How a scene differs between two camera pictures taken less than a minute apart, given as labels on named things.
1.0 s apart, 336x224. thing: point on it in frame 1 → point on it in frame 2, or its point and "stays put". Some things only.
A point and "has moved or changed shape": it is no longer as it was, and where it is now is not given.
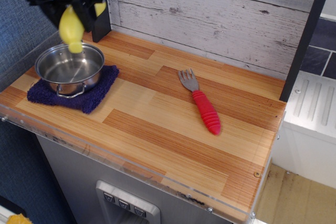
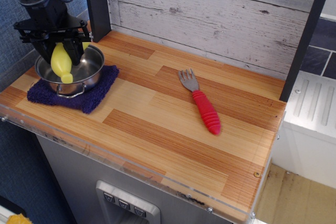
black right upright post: x=307 y=33 stays put
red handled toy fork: x=210 y=118 stays put
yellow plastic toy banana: x=72 y=29 has moved or changed shape
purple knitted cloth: x=90 y=98 stays put
